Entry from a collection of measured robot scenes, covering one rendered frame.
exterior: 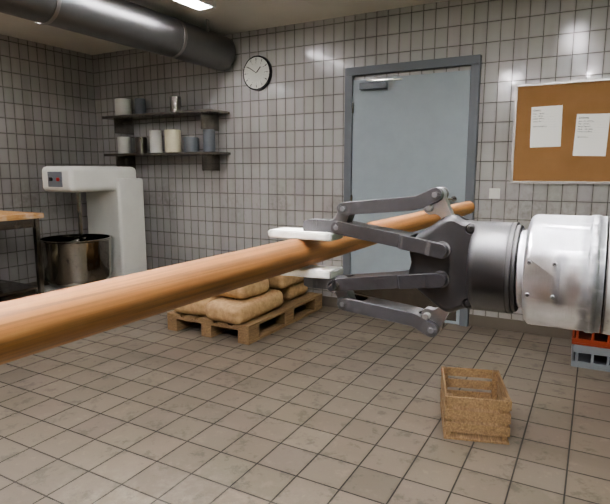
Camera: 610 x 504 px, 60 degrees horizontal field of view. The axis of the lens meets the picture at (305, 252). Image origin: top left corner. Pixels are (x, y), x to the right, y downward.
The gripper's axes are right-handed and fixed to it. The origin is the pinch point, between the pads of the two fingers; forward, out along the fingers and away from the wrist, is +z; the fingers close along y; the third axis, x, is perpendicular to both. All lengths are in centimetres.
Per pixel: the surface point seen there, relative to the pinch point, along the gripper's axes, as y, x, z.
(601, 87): -66, 391, -23
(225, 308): 92, 260, 211
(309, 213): 30, 393, 212
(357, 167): -13, 390, 162
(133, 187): 6, 342, 387
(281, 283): 83, 322, 200
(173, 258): 86, 393, 385
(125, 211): 29, 330, 387
